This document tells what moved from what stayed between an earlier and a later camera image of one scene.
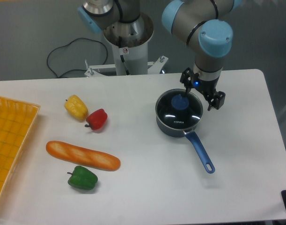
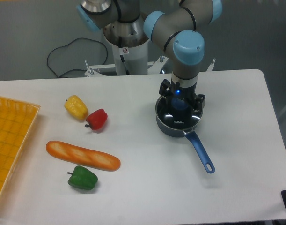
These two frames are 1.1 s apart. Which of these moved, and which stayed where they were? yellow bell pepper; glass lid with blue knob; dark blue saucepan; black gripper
Moved: black gripper
Stayed: dark blue saucepan; yellow bell pepper; glass lid with blue knob
